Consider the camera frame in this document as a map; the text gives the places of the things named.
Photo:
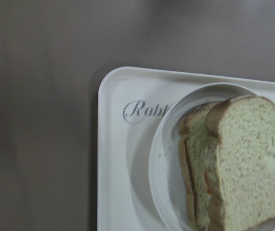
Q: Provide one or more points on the white round plate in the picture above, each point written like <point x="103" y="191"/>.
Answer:
<point x="213" y="155"/>

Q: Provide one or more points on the plain bread slice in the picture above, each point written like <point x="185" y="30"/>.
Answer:
<point x="240" y="163"/>

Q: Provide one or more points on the cream rabbit tray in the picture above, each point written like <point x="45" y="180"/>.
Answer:
<point x="140" y="185"/>

